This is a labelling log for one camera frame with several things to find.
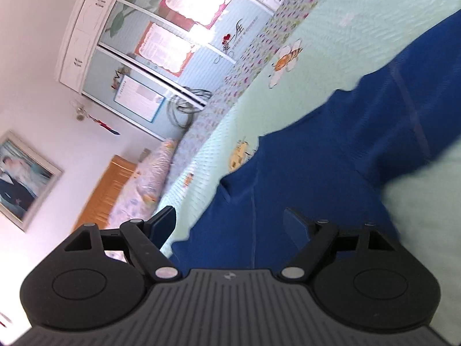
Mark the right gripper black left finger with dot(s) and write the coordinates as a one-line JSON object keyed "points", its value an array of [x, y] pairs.
{"points": [[144, 240]]}

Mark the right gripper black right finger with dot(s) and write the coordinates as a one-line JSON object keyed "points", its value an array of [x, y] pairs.
{"points": [[314, 241]]}

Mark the blue knit sweater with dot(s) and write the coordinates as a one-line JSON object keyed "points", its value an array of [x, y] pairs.
{"points": [[332, 164]]}

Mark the floral pink pillow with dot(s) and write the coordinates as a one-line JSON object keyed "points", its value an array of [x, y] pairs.
{"points": [[140, 195]]}

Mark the wooden headboard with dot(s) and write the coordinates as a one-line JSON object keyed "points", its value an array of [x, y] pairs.
{"points": [[106, 192]]}

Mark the red hanging ornament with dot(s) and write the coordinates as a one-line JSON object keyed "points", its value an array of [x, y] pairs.
{"points": [[104, 125]]}

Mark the framed wedding photo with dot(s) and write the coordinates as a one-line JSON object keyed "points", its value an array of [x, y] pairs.
{"points": [[27, 178]]}

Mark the heart pattern bedsheet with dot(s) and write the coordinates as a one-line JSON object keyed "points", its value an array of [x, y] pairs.
{"points": [[268, 41]]}

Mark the sliding door wardrobe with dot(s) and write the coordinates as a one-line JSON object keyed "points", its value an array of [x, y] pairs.
{"points": [[156, 63]]}

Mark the mint quilted bee bedspread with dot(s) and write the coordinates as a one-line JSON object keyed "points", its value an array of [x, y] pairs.
{"points": [[342, 41]]}

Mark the wall lamp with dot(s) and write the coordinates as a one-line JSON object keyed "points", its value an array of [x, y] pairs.
{"points": [[81, 112]]}

